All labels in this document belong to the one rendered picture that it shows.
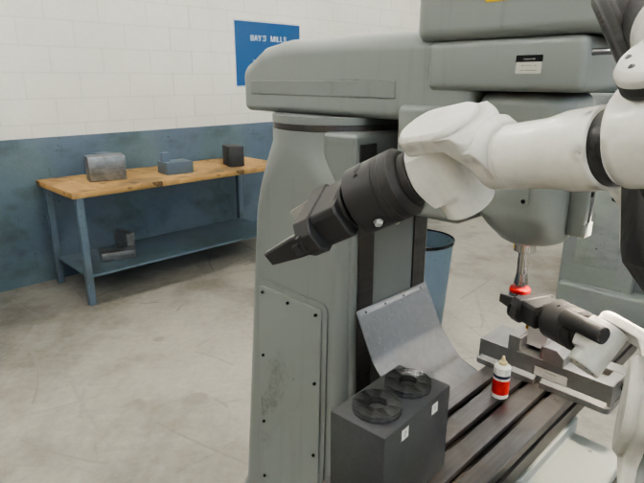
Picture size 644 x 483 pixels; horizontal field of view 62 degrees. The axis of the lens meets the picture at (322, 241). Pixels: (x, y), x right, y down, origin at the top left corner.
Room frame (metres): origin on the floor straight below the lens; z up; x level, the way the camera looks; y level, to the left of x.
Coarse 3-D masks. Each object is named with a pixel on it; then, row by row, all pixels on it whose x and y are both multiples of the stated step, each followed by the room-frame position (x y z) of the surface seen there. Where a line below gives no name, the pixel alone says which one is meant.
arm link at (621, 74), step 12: (636, 24) 0.57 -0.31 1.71; (636, 36) 0.56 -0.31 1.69; (636, 48) 0.44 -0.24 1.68; (624, 60) 0.43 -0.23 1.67; (636, 60) 0.42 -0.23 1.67; (624, 72) 0.41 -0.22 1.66; (636, 72) 0.40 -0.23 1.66; (624, 84) 0.41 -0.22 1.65; (636, 84) 0.40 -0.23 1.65; (624, 96) 0.42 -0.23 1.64; (636, 96) 0.40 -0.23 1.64
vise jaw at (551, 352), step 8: (544, 344) 1.22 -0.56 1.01; (552, 344) 1.22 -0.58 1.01; (544, 352) 1.20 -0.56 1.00; (552, 352) 1.19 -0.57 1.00; (560, 352) 1.19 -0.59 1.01; (568, 352) 1.20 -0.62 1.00; (544, 360) 1.20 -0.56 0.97; (552, 360) 1.19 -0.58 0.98; (560, 360) 1.18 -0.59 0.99; (568, 360) 1.19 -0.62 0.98
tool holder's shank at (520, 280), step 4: (520, 256) 1.15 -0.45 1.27; (524, 256) 1.14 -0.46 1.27; (528, 256) 1.15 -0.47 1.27; (520, 260) 1.15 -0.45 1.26; (524, 260) 1.14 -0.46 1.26; (528, 260) 1.15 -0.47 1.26; (520, 264) 1.15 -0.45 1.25; (524, 264) 1.14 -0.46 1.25; (520, 268) 1.15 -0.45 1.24; (524, 268) 1.14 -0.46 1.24; (520, 272) 1.15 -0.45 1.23; (524, 272) 1.14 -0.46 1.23; (516, 276) 1.15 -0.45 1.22; (520, 276) 1.14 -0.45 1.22; (524, 276) 1.14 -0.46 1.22; (516, 280) 1.15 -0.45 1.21; (520, 280) 1.14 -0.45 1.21; (524, 280) 1.14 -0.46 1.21; (516, 284) 1.15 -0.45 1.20; (520, 284) 1.14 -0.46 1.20; (524, 284) 1.14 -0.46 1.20
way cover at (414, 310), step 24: (408, 288) 1.47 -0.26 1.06; (360, 312) 1.31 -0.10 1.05; (384, 312) 1.37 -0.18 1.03; (408, 312) 1.42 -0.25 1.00; (432, 312) 1.49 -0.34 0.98; (384, 336) 1.33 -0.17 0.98; (408, 336) 1.38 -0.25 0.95; (432, 336) 1.44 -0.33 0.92; (384, 360) 1.29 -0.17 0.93; (408, 360) 1.32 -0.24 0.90; (432, 360) 1.37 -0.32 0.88; (456, 360) 1.41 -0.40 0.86; (456, 384) 1.31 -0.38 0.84
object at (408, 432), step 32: (384, 384) 0.90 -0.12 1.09; (416, 384) 0.89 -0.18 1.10; (448, 384) 0.91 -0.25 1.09; (352, 416) 0.81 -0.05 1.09; (384, 416) 0.79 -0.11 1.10; (416, 416) 0.82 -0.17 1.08; (352, 448) 0.79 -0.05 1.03; (384, 448) 0.75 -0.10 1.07; (416, 448) 0.82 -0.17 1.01; (352, 480) 0.79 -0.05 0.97; (384, 480) 0.75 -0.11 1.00; (416, 480) 0.83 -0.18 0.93
